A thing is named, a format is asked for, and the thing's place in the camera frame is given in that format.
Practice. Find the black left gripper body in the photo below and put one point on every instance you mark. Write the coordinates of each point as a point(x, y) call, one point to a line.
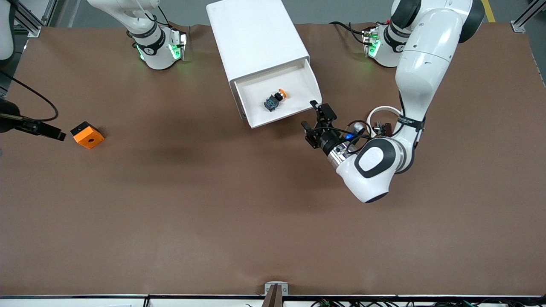
point(327, 140)

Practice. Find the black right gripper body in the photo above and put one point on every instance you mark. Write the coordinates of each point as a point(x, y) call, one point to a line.
point(9, 121)

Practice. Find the orange push button blue block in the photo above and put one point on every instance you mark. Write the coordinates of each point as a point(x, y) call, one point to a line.
point(273, 102)

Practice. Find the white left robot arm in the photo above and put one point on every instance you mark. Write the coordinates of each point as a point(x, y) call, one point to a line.
point(426, 68)

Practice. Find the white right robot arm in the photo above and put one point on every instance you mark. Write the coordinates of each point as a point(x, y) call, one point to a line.
point(155, 51)

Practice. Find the orange box with hole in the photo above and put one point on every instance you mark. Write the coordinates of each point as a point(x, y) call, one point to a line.
point(88, 136)

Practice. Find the small dark brown part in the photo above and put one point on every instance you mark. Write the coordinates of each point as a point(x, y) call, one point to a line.
point(384, 128)

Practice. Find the brown wooden bar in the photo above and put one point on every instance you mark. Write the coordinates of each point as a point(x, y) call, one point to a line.
point(274, 298)

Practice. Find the aluminium frame post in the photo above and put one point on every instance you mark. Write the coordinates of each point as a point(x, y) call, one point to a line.
point(34, 21)
point(527, 19)

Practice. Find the grey metal bracket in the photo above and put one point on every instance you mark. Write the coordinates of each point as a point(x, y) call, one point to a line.
point(284, 288)

